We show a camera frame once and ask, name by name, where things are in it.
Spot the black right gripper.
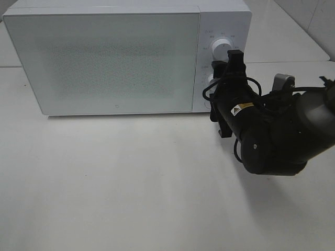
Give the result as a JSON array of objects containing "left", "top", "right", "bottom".
[{"left": 210, "top": 50, "right": 253, "bottom": 131}]

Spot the round white door button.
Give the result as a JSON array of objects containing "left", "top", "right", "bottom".
[{"left": 204, "top": 100, "right": 211, "bottom": 110}]

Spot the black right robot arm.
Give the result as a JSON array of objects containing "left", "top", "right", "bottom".
[{"left": 203, "top": 50, "right": 334, "bottom": 176}]

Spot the white microwave oven body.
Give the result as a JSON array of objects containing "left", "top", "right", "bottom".
[{"left": 2, "top": 1, "right": 252, "bottom": 115}]

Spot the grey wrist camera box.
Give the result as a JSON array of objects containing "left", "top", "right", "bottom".
[{"left": 272, "top": 73, "right": 295, "bottom": 91}]

